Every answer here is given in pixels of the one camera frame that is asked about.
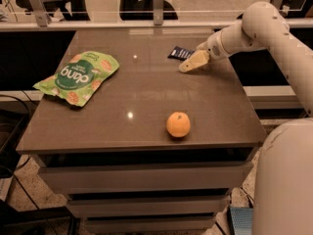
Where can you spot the green dang rice chip bag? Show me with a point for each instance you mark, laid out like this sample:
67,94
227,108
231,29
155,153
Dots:
80,78

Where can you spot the black office chair centre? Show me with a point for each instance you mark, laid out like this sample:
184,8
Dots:
136,10

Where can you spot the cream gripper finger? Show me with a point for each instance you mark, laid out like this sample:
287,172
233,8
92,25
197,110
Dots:
192,64
200,54

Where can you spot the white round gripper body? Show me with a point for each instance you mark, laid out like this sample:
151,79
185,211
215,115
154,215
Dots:
213,49

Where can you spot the grey drawer cabinet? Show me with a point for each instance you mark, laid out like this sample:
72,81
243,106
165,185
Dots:
115,162

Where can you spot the blue rxbar blueberry wrapper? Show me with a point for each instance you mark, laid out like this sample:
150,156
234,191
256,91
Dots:
181,54

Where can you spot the black office chair left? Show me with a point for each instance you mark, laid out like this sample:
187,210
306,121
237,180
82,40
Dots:
72,10

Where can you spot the metal glass railing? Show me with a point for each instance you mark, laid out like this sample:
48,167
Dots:
106,12

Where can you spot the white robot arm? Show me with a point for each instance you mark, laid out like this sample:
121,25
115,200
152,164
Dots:
283,191

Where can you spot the blue perforated box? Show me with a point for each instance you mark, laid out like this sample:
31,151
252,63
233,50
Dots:
240,220

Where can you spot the orange fruit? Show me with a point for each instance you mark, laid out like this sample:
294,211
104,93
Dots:
178,124

